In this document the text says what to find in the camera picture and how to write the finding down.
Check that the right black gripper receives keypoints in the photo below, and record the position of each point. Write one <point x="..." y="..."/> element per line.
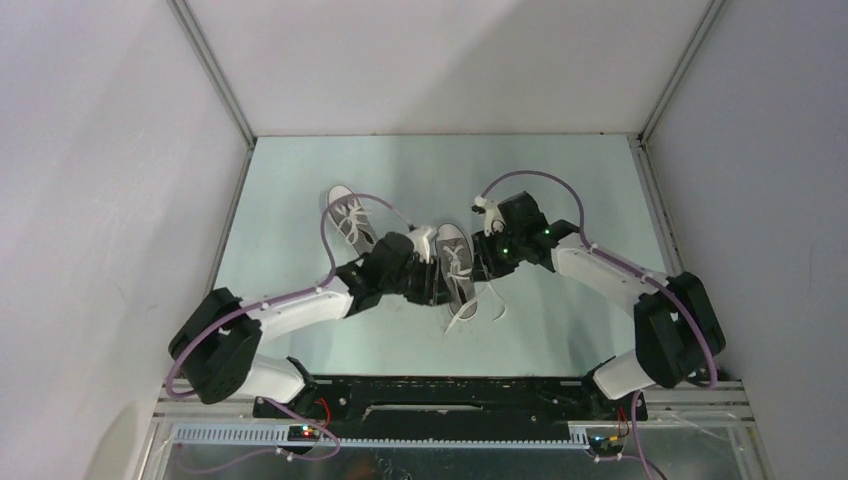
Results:
<point x="486" y="267"/>

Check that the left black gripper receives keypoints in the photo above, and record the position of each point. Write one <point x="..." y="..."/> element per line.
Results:
<point x="431" y="290"/>

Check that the grey sneaker laces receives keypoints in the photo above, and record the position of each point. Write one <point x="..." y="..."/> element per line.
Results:
<point x="351" y="220"/>
<point x="456" y="264"/>

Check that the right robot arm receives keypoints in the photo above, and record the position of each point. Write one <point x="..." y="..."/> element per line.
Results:
<point x="676" y="331"/>

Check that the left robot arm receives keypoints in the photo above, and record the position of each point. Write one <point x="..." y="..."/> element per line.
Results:
<point x="216" y="349"/>

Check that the grey sneaker tied laces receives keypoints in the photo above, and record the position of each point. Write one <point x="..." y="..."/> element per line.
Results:
<point x="351" y="220"/>

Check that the left controller board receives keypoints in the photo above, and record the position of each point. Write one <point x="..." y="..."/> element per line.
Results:
<point x="303" y="433"/>

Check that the controller board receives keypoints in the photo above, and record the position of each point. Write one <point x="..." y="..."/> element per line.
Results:
<point x="603" y="447"/>
<point x="303" y="433"/>

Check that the right controller board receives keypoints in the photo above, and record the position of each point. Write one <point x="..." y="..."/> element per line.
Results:
<point x="603" y="447"/>

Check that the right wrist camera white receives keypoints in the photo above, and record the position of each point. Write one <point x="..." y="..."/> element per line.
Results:
<point x="493" y="220"/>

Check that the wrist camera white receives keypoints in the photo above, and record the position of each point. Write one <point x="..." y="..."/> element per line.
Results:
<point x="493" y="220"/>
<point x="422" y="238"/>

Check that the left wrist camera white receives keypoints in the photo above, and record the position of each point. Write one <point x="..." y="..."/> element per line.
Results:
<point x="422" y="238"/>

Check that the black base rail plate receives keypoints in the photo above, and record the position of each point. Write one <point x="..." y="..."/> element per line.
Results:
<point x="458" y="408"/>

